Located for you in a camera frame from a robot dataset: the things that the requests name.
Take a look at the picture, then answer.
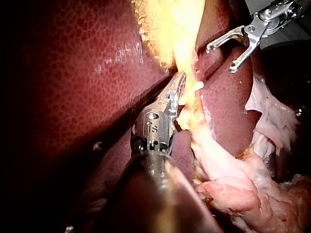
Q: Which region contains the left arm instrument jaw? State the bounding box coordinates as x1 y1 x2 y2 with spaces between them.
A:
158 72 187 117

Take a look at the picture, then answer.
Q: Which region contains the gallbladder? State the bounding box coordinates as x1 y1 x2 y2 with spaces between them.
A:
132 0 207 133

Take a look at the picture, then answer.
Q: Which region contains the right arm instrument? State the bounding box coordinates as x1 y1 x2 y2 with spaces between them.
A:
243 0 304 47

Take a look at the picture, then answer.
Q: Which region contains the thin tube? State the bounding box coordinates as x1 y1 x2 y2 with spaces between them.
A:
189 128 246 182

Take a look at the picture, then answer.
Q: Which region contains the left arm instrument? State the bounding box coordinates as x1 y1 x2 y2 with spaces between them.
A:
130 96 177 156

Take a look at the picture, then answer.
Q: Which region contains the pale fatty tissue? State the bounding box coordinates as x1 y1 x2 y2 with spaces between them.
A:
194 169 311 233
244 74 302 170

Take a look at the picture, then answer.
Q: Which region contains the right arm instrument jaw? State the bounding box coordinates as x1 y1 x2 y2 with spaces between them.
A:
205 25 246 54
228 44 257 74

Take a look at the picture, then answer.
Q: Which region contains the dark red liver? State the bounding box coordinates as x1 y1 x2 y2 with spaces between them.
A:
14 0 270 233

